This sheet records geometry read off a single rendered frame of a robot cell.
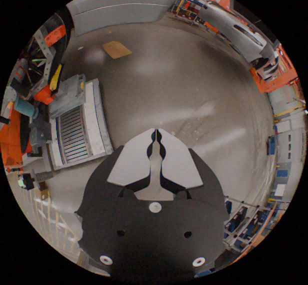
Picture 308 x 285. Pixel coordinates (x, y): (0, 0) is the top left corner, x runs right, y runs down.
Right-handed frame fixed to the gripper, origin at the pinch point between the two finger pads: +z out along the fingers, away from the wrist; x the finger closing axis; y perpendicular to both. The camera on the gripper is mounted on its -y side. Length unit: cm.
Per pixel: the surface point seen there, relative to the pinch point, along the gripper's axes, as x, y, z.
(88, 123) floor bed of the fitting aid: -62, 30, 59
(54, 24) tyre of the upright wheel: -48, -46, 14
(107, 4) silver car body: -24, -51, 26
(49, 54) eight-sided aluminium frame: -52, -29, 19
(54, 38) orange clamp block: -46, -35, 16
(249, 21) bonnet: 208, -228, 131
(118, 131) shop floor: -35, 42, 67
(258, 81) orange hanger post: 251, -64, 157
